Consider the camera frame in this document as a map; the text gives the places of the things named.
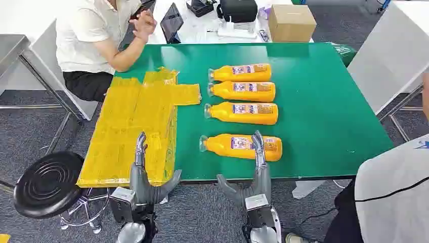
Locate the white table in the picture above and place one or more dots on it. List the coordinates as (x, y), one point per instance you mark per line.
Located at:
(42, 50)
(197, 30)
(385, 60)

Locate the black phone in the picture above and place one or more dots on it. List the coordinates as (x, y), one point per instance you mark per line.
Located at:
(145, 5)

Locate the black bag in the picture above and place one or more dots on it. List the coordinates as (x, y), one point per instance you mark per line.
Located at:
(238, 10)

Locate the green table mat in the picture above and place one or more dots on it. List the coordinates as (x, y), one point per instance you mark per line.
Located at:
(318, 110)

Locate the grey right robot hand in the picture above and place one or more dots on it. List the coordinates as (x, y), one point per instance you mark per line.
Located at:
(261, 181)

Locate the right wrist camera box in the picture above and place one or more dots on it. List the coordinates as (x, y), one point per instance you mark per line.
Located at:
(259, 209)

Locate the seated person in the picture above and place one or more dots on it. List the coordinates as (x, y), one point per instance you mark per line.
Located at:
(87, 37)

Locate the standing person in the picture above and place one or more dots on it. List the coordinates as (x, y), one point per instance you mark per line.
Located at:
(392, 194)

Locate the black tray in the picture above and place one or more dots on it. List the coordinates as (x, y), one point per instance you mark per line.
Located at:
(201, 6)

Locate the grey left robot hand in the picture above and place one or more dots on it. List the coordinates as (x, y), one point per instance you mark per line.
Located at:
(142, 187)

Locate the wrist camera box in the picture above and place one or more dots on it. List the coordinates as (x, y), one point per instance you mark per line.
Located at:
(122, 203)
(259, 209)

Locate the yellow sheet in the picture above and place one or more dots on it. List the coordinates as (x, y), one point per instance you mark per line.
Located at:
(130, 117)

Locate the small yellow object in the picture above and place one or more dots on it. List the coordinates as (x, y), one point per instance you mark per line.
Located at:
(4, 238)

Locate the steel table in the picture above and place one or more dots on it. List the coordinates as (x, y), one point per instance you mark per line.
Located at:
(11, 50)

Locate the black round stool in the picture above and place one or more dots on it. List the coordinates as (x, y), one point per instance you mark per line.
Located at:
(48, 184)

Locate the brown cardboard box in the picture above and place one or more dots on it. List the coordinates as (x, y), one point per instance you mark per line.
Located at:
(291, 23)

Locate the green bag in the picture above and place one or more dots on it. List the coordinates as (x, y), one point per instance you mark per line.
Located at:
(345, 53)

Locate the orange drink bottle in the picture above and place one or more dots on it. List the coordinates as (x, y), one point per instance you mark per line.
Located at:
(244, 115)
(224, 147)
(241, 73)
(244, 92)

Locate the dark tablet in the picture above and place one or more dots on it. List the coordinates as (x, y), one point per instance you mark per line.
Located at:
(171, 21)

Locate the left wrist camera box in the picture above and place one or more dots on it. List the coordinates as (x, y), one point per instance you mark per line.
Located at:
(122, 203)

